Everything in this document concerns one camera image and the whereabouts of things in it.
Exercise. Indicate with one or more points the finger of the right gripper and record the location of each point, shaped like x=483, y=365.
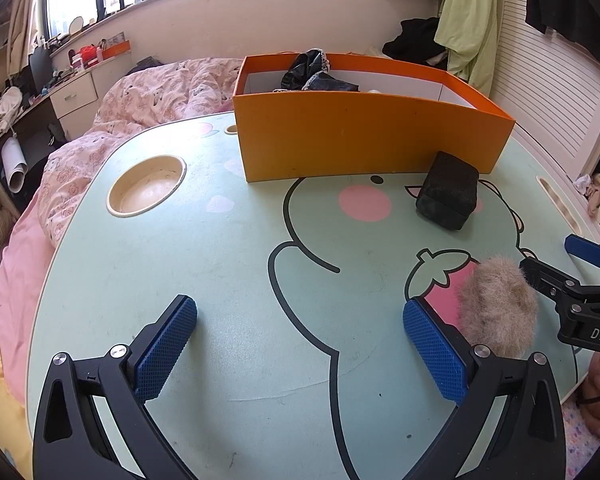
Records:
x=551, y=283
x=583, y=249

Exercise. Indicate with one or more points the pile of black clothes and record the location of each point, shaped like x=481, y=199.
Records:
x=416, y=44

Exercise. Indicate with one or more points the black computer monitor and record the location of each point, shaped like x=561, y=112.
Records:
x=41, y=68

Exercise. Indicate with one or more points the green hanging garment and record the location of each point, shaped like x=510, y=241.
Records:
x=468, y=29

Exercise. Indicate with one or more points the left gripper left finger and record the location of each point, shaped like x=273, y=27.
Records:
x=70, y=441

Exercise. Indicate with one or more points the black rectangular case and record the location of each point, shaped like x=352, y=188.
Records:
x=448, y=195

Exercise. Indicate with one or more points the red object on desk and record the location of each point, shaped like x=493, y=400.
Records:
x=90, y=55

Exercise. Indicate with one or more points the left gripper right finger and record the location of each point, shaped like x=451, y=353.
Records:
x=529, y=440

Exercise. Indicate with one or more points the black leather pouch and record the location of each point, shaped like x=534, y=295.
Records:
x=310, y=72

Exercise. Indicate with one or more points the brown furry pom-pom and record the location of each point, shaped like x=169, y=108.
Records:
x=498, y=308

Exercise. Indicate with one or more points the rolled white paper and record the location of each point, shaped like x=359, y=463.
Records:
x=14, y=164

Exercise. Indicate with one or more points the pink floral duvet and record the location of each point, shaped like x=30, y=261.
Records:
x=145, y=99

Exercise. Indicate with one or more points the orange cardboard box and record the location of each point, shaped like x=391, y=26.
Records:
x=396, y=119

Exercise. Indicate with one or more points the orange tray on desk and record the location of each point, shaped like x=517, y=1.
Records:
x=116, y=49

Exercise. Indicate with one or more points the white drawer desk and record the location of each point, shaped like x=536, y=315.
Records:
x=68, y=109

